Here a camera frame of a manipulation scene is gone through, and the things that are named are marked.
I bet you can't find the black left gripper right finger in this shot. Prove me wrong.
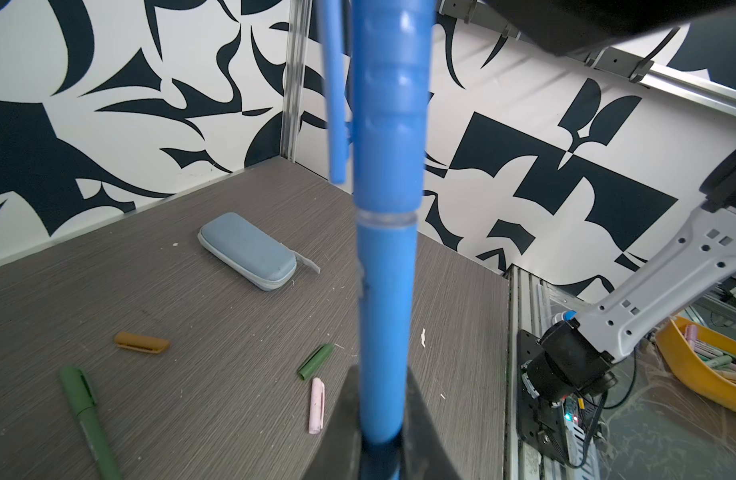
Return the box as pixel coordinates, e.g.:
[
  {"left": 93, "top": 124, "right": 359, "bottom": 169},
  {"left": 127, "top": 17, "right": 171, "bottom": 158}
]
[{"left": 487, "top": 0, "right": 736, "bottom": 55}]

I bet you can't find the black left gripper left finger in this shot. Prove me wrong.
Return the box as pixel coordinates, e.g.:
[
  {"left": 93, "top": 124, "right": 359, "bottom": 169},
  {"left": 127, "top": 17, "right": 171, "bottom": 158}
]
[{"left": 303, "top": 365, "right": 460, "bottom": 479}]

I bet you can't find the green pen cap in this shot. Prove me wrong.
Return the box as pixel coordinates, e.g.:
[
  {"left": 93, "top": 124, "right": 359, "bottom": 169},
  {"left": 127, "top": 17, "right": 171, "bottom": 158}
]
[{"left": 297, "top": 343, "right": 335, "bottom": 381}]

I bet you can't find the blue pen cap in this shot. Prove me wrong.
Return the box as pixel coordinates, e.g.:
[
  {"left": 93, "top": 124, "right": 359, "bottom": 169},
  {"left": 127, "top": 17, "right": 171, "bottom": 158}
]
[{"left": 316, "top": 1, "right": 436, "bottom": 217}]

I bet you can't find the green pen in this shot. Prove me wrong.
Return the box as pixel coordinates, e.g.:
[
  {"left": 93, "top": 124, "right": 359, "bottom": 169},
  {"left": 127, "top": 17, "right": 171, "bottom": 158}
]
[{"left": 59, "top": 366, "right": 123, "bottom": 480}]

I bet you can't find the blue pen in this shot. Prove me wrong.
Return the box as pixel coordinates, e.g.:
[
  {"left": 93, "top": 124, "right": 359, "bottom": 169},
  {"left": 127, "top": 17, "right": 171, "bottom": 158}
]
[{"left": 356, "top": 210, "right": 417, "bottom": 479}]

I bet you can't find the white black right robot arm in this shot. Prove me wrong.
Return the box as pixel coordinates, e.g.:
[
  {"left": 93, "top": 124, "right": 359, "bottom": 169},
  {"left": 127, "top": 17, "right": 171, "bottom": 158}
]
[{"left": 519, "top": 149, "right": 736, "bottom": 407}]

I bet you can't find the brown pen cap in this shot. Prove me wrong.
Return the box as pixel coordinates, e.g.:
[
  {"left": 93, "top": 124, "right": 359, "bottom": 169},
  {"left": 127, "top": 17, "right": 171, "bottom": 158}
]
[{"left": 114, "top": 331, "right": 171, "bottom": 355}]

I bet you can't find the light blue pencil case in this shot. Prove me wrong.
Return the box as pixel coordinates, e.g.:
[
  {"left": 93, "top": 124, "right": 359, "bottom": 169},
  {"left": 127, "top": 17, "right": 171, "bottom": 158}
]
[{"left": 198, "top": 212, "right": 321, "bottom": 291}]

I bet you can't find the yellow plastic bin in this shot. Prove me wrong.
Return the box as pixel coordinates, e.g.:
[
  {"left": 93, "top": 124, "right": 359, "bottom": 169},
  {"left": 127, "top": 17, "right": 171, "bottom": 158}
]
[{"left": 656, "top": 317, "right": 736, "bottom": 413}]

